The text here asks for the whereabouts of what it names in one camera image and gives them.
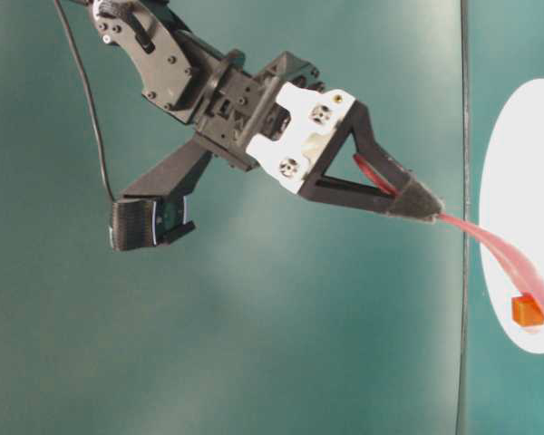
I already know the white round plate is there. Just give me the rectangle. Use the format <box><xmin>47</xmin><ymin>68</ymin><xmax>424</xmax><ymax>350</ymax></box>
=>
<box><xmin>479</xmin><ymin>78</ymin><xmax>544</xmax><ymax>354</ymax></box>

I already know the red plastic spoon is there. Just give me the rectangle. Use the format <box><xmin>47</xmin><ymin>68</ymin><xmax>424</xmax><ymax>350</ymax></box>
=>
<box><xmin>354</xmin><ymin>153</ymin><xmax>544</xmax><ymax>330</ymax></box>

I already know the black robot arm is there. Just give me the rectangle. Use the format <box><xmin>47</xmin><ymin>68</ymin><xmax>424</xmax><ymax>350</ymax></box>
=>
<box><xmin>84</xmin><ymin>1</ymin><xmax>443</xmax><ymax>222</ymax></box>

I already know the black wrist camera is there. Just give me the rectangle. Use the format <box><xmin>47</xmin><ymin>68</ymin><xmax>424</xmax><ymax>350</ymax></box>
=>
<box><xmin>110</xmin><ymin>140</ymin><xmax>211</xmax><ymax>251</ymax></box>

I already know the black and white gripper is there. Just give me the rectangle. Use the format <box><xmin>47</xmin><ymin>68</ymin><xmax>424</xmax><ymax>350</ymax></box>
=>
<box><xmin>194</xmin><ymin>51</ymin><xmax>443</xmax><ymax>222</ymax></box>

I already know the red cube block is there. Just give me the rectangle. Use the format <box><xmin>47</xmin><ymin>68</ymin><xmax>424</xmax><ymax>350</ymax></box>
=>
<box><xmin>511</xmin><ymin>294</ymin><xmax>544</xmax><ymax>327</ymax></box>

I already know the black cable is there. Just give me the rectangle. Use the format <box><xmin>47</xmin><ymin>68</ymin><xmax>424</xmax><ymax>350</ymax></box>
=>
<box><xmin>53</xmin><ymin>0</ymin><xmax>118</xmax><ymax>203</ymax></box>

